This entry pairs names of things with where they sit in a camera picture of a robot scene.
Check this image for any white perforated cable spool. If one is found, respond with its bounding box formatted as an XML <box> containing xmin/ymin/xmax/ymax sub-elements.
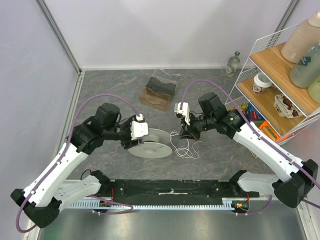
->
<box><xmin>128</xmin><ymin>128</ymin><xmax>173</xmax><ymax>159</ymax></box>

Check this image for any blue green snack packet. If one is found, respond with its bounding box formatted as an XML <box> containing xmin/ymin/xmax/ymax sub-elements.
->
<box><xmin>244</xmin><ymin>102</ymin><xmax>265</xmax><ymax>122</ymax></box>

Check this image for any brown acrylic holder box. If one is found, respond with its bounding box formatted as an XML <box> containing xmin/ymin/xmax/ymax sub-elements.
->
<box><xmin>139</xmin><ymin>68</ymin><xmax>182</xmax><ymax>112</ymax></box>

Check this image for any white paper coffee cup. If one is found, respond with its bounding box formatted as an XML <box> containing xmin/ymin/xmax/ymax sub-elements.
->
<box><xmin>252</xmin><ymin>72</ymin><xmax>273</xmax><ymax>94</ymax></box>

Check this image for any blue slotted cable duct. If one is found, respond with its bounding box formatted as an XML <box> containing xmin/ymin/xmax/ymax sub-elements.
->
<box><xmin>67</xmin><ymin>198</ymin><xmax>249</xmax><ymax>211</ymax></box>

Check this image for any beige plastic bottle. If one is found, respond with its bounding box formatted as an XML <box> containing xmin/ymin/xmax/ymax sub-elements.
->
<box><xmin>281</xmin><ymin>11</ymin><xmax>320</xmax><ymax>64</ymax></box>

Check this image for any green translucent bottle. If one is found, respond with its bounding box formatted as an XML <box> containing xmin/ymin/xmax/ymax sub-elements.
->
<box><xmin>289</xmin><ymin>42</ymin><xmax>320</xmax><ymax>89</ymax></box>

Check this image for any light green bottle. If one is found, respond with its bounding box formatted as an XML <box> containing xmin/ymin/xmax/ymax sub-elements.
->
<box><xmin>308</xmin><ymin>76</ymin><xmax>320</xmax><ymax>104</ymax></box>

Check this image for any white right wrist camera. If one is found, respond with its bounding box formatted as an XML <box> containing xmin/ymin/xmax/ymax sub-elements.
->
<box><xmin>174</xmin><ymin>102</ymin><xmax>191</xmax><ymax>126</ymax></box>

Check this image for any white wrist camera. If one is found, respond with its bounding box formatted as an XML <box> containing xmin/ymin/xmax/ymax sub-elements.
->
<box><xmin>174</xmin><ymin>102</ymin><xmax>191</xmax><ymax>126</ymax></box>
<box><xmin>130</xmin><ymin>113</ymin><xmax>149</xmax><ymax>140</ymax></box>

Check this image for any white yogurt cup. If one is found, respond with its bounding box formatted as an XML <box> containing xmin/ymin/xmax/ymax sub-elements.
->
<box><xmin>273</xmin><ymin>94</ymin><xmax>303</xmax><ymax>119</ymax></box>

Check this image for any white wire shelf rack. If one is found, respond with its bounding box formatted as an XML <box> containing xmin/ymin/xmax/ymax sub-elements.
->
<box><xmin>233</xmin><ymin>26</ymin><xmax>320</xmax><ymax>145</ymax></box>

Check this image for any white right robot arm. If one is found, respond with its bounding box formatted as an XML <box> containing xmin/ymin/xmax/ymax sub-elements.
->
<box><xmin>174</xmin><ymin>92</ymin><xmax>319</xmax><ymax>208</ymax></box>

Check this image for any clear glass bottle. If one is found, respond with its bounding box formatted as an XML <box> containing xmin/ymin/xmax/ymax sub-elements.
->
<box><xmin>225</xmin><ymin>51</ymin><xmax>240</xmax><ymax>77</ymax></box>

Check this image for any thin white cable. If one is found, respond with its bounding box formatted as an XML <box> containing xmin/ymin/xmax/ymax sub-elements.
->
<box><xmin>169</xmin><ymin>129</ymin><xmax>205</xmax><ymax>160</ymax></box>

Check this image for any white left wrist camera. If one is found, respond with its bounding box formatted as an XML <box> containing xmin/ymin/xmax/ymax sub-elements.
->
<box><xmin>130</xmin><ymin>113</ymin><xmax>149</xmax><ymax>140</ymax></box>

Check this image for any orange sponge pack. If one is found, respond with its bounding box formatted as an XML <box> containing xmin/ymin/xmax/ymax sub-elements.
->
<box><xmin>258</xmin><ymin>121</ymin><xmax>281</xmax><ymax>142</ymax></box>

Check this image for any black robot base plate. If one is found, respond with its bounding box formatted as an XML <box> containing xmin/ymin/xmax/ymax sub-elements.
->
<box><xmin>96</xmin><ymin>179</ymin><xmax>260</xmax><ymax>205</ymax></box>

